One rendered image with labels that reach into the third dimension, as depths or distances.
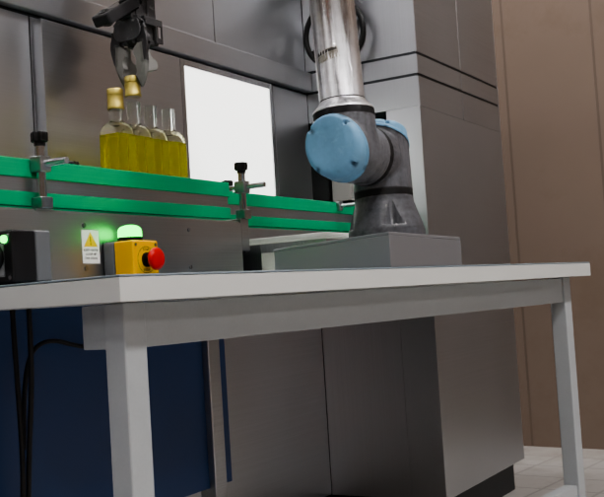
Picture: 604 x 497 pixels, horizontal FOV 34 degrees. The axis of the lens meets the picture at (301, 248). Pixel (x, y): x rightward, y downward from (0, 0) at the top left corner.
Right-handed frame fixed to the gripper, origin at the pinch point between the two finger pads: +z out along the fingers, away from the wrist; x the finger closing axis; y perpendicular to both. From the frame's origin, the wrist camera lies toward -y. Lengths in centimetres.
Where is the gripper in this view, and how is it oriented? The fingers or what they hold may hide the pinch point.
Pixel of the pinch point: (131, 81)
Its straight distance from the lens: 215.8
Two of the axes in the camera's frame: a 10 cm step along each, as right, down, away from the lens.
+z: 0.7, 10.0, -0.5
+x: -8.6, 0.8, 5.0
